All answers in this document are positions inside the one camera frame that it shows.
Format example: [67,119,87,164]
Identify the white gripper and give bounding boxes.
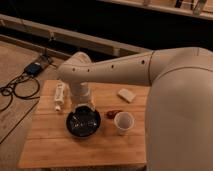
[69,83,95,111]

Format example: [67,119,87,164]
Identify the white ceramic cup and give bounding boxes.
[114,112,134,135]

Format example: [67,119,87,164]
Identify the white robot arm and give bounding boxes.
[58,47,213,171]

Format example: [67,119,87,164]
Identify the white plastic bottle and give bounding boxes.
[54,82,65,111]

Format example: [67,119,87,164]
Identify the black bowl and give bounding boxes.
[66,106,101,138]

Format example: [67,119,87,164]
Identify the small red object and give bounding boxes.
[106,110,121,119]

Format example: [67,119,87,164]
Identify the white sponge block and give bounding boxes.
[117,89,136,103]

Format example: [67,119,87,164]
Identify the wooden railing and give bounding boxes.
[0,14,150,57]

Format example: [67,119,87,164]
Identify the black power adapter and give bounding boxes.
[24,62,42,76]

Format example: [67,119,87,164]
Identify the wooden table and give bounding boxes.
[19,80,149,168]

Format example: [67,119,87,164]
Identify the black floor cable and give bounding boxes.
[0,71,41,113]

